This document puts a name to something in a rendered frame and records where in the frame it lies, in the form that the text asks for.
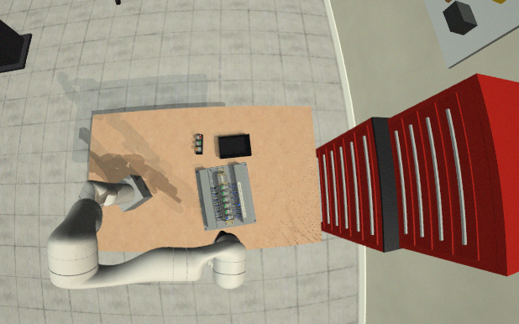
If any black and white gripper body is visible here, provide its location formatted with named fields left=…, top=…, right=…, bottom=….
left=206, top=231, right=239, bottom=268

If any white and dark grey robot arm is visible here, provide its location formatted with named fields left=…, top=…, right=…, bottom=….
left=47, top=180, right=246, bottom=290

